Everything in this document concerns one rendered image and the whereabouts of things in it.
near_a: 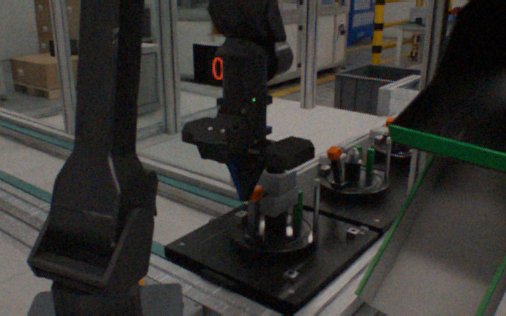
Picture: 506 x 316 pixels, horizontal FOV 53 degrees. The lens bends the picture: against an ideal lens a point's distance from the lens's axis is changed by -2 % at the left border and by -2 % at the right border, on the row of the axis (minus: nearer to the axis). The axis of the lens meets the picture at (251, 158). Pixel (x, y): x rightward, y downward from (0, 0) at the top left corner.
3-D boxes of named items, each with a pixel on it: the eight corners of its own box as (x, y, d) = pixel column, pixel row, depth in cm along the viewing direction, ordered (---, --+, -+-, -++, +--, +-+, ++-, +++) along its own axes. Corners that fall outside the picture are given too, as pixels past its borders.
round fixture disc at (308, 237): (285, 274, 70) (285, 261, 69) (209, 243, 78) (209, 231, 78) (335, 235, 80) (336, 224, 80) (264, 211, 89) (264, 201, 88)
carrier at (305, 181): (381, 240, 83) (388, 168, 79) (263, 202, 97) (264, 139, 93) (433, 192, 101) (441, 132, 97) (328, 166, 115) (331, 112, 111)
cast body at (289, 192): (274, 218, 74) (275, 173, 72) (250, 210, 76) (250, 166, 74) (305, 199, 80) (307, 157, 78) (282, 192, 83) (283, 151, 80)
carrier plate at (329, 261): (295, 318, 64) (295, 304, 63) (164, 257, 78) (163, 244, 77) (377, 243, 82) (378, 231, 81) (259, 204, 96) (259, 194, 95)
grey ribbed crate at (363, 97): (443, 136, 245) (449, 89, 237) (330, 115, 281) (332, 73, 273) (468, 118, 277) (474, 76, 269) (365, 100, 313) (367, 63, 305)
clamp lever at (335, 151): (341, 186, 92) (335, 153, 88) (331, 183, 93) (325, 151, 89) (350, 174, 94) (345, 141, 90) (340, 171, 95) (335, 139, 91)
